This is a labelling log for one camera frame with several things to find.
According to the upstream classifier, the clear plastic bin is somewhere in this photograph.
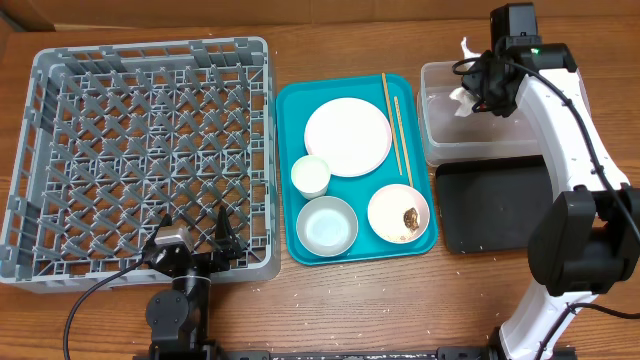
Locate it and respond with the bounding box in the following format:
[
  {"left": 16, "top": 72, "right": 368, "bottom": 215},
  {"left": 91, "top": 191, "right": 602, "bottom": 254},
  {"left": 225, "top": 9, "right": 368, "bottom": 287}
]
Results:
[{"left": 416, "top": 61, "right": 541, "bottom": 167}]

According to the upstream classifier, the brown food scrap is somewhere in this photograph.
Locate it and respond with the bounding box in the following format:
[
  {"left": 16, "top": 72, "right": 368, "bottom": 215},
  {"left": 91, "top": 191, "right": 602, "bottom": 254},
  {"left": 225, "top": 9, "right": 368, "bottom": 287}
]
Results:
[{"left": 403, "top": 207, "right": 419, "bottom": 232}]

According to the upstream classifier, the grey bowl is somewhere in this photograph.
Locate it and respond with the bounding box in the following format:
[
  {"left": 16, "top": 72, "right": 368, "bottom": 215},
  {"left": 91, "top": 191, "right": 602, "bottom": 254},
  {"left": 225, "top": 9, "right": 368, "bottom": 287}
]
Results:
[{"left": 296, "top": 196, "right": 359, "bottom": 257}]

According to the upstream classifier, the large white plate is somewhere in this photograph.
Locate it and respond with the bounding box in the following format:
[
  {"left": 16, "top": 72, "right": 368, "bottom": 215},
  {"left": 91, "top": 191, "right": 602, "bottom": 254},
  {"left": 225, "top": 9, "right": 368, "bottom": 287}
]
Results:
[{"left": 304, "top": 97, "right": 391, "bottom": 178}]

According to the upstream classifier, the grey dishwasher rack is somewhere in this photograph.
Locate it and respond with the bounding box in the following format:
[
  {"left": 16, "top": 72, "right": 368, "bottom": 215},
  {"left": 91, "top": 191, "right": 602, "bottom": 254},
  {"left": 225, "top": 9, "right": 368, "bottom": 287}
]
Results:
[{"left": 1, "top": 36, "right": 281, "bottom": 293}]

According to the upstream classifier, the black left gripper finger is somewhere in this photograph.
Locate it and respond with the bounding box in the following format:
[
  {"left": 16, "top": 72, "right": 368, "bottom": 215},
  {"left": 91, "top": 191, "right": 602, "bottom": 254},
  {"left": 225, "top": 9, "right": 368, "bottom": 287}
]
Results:
[
  {"left": 149, "top": 214, "right": 172, "bottom": 243},
  {"left": 215, "top": 205, "right": 240, "bottom": 250}
]

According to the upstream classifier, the wooden chopstick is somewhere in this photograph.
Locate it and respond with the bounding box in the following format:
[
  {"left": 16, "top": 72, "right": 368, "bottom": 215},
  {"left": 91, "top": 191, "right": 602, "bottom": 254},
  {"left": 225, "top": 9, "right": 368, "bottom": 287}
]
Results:
[
  {"left": 394, "top": 96, "right": 414, "bottom": 188},
  {"left": 381, "top": 72, "right": 403, "bottom": 175}
]

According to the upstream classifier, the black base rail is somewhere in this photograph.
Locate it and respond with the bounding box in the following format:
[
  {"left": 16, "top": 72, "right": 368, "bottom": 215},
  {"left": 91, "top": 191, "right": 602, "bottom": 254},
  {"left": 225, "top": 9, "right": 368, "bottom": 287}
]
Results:
[{"left": 132, "top": 344, "right": 576, "bottom": 360}]

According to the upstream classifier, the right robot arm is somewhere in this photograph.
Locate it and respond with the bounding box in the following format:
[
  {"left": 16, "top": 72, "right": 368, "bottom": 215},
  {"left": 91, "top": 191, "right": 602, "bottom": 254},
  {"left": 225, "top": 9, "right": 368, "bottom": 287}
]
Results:
[{"left": 452, "top": 44, "right": 639, "bottom": 359}]

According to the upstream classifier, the teal plastic tray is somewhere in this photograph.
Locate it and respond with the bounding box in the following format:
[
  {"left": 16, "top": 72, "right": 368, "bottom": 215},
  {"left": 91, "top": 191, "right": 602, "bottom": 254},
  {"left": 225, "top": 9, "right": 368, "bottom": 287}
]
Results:
[{"left": 276, "top": 74, "right": 438, "bottom": 266}]

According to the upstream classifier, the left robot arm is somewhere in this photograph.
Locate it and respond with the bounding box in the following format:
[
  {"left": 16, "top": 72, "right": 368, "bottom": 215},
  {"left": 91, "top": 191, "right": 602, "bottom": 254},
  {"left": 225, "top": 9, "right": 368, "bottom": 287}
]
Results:
[{"left": 142, "top": 206, "right": 247, "bottom": 359}]

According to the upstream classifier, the pink bowl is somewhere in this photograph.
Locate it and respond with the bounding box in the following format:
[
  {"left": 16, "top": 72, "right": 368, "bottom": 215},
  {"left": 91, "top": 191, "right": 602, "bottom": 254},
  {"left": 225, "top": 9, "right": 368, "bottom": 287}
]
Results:
[{"left": 367, "top": 184, "right": 431, "bottom": 245}]

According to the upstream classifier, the white cup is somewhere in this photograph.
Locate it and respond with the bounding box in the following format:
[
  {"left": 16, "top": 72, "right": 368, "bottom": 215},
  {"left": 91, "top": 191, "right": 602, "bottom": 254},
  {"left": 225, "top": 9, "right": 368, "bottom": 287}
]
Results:
[{"left": 291, "top": 155, "right": 331, "bottom": 200}]

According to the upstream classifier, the wooden chopstick right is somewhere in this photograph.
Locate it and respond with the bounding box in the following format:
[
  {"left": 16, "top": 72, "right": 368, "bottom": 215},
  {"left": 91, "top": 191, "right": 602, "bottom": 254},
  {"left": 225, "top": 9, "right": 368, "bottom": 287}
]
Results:
[{"left": 394, "top": 96, "right": 414, "bottom": 188}]

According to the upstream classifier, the black tray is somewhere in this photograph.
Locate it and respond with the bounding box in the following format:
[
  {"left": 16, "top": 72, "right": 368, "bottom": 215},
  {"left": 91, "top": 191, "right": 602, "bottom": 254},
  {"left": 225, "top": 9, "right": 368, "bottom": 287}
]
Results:
[{"left": 435, "top": 155, "right": 552, "bottom": 254}]

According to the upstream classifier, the wooden chopstick left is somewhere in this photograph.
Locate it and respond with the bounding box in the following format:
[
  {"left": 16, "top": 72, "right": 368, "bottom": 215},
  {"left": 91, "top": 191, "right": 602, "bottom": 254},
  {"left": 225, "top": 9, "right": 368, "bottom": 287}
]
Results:
[{"left": 381, "top": 72, "right": 403, "bottom": 175}]

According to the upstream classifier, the white napkin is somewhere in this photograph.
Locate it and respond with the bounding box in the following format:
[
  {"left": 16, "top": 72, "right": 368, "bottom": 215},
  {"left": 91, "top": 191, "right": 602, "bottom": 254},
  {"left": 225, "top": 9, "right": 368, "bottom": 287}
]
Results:
[{"left": 449, "top": 37, "right": 480, "bottom": 117}]

